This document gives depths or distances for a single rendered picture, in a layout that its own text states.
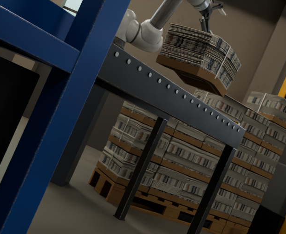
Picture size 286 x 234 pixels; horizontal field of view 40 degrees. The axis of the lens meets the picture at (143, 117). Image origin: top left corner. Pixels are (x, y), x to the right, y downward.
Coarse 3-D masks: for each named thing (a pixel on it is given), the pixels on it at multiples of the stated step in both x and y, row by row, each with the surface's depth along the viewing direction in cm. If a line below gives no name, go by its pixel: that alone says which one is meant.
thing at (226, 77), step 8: (232, 56) 219; (232, 64) 223; (240, 64) 228; (224, 72) 220; (232, 72) 225; (184, 80) 237; (192, 80) 228; (224, 80) 223; (232, 80) 228; (200, 88) 234; (208, 88) 225; (216, 88) 219
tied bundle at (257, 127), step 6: (246, 114) 323; (252, 114) 325; (258, 114) 328; (246, 120) 324; (252, 120) 327; (258, 120) 330; (264, 120) 333; (246, 126) 324; (252, 126) 328; (258, 126) 331; (264, 126) 334; (252, 132) 329; (258, 132) 332; (264, 132) 336; (246, 138) 330
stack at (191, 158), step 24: (120, 120) 304; (144, 144) 282; (168, 144) 291; (192, 144) 304; (216, 144) 314; (240, 144) 327; (96, 168) 307; (120, 168) 279; (168, 168) 299; (192, 168) 307; (240, 168) 330; (120, 192) 280; (144, 192) 297; (168, 192) 300; (192, 192) 311; (168, 216) 305; (216, 216) 334
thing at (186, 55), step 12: (168, 36) 216; (180, 36) 211; (192, 36) 206; (204, 36) 201; (168, 48) 215; (180, 48) 210; (192, 48) 205; (204, 48) 201; (216, 48) 206; (180, 60) 209; (192, 60) 204; (204, 60) 202; (216, 60) 209; (180, 72) 220
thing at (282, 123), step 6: (264, 114) 346; (276, 120) 339; (264, 144) 338; (270, 144) 341; (276, 150) 346; (252, 168) 336; (258, 168) 340; (264, 174) 345; (270, 174) 348; (240, 192) 336; (246, 192) 339; (252, 198) 344; (258, 198) 347; (240, 222) 343; (246, 222) 346
